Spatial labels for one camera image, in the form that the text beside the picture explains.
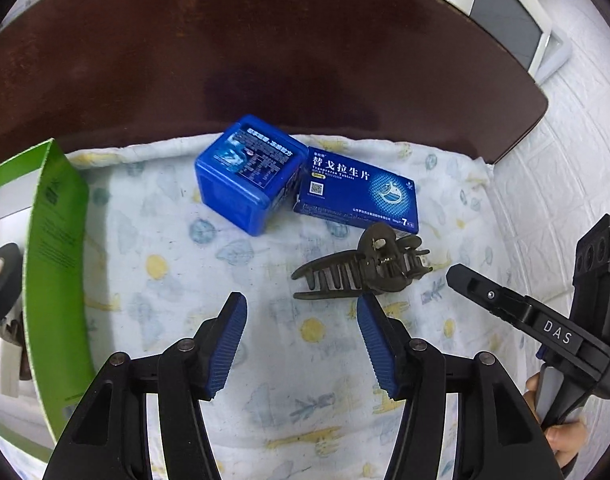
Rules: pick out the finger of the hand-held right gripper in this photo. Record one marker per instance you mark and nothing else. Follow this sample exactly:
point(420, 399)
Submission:
point(505, 300)

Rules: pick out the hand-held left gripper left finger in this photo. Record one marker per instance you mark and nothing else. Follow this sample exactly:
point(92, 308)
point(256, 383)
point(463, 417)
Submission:
point(227, 345)

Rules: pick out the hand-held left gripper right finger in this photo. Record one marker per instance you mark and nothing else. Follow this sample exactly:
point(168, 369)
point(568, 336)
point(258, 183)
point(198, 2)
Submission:
point(377, 345)

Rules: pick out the dark hair claw clip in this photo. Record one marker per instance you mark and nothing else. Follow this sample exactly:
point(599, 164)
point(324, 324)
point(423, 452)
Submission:
point(380, 280)

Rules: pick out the green and white cardboard box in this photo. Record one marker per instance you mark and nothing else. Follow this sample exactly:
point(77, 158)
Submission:
point(55, 260)

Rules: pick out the black tape roll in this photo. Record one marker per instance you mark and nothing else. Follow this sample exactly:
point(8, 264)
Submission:
point(10, 262)

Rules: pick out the person's right hand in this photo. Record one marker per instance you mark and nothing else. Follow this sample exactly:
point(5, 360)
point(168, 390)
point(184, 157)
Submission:
point(565, 439)

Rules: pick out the printed white blanket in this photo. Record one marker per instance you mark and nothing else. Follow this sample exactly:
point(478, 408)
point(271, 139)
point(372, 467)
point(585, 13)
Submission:
point(150, 220)

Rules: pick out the blue plastic cube box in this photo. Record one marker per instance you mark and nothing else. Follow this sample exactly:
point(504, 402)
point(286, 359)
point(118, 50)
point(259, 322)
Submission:
point(235, 195)

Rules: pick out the blue medicine carton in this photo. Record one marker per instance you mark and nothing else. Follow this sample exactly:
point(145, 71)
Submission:
point(355, 185)

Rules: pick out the white appliance with grey panel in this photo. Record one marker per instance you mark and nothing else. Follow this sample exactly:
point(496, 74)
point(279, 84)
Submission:
point(505, 20)

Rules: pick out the dark wooden headboard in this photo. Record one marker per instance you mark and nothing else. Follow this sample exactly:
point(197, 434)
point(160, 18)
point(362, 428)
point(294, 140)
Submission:
point(235, 35)

